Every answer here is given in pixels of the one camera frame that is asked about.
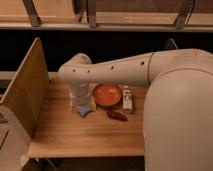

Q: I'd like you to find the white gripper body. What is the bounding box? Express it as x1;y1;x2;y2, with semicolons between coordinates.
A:
70;83;91;112

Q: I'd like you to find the dark red dried pepper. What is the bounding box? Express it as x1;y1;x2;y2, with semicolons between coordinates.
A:
107;111;128;121

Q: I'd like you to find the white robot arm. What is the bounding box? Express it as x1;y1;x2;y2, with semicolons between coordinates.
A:
59;49;213;171

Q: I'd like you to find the blue sponge cloth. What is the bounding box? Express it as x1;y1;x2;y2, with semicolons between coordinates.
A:
76;105;94;118

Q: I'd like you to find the orange round bowl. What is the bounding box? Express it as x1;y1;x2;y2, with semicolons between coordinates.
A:
93;84;122;107

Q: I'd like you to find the small white bottle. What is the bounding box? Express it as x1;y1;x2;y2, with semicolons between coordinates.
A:
123;86;133;113

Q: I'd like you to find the left wooden divider panel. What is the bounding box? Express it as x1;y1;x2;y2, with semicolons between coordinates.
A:
0;38;49;141

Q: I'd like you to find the right dark divider panel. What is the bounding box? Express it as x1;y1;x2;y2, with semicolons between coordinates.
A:
164;38;178;50

